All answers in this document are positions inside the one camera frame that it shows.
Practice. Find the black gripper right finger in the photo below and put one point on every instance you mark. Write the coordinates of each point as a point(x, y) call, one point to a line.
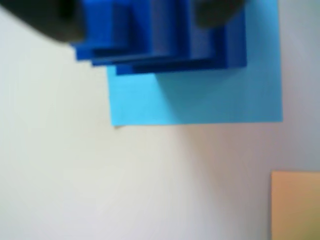
point(217, 12)

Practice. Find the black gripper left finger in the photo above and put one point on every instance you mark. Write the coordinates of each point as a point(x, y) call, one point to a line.
point(45, 17)

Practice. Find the tiny blue cube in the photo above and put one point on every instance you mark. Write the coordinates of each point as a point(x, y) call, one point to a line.
point(170, 25)

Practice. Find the small blue cube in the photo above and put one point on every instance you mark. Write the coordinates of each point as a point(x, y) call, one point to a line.
point(83, 52)

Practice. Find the light blue paper square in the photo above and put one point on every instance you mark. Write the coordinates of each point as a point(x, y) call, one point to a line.
point(200, 105)

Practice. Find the orange paper square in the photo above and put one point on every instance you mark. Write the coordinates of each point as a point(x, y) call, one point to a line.
point(297, 207)

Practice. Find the large blue cube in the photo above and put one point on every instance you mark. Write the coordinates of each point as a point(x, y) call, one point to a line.
point(236, 45)

